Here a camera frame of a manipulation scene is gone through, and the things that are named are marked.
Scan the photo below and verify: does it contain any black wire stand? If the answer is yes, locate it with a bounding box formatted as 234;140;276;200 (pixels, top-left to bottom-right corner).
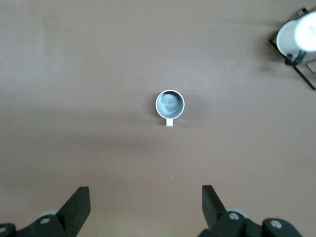
268;7;316;90

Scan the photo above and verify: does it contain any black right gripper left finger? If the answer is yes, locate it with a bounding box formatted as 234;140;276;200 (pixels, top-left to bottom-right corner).
0;186;91;237

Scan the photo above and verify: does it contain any white mug grey inside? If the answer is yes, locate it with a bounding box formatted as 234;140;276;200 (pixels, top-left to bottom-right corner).
155;90;185;127

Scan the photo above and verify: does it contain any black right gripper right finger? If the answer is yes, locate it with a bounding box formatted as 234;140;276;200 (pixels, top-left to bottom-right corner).
198;185;301;237

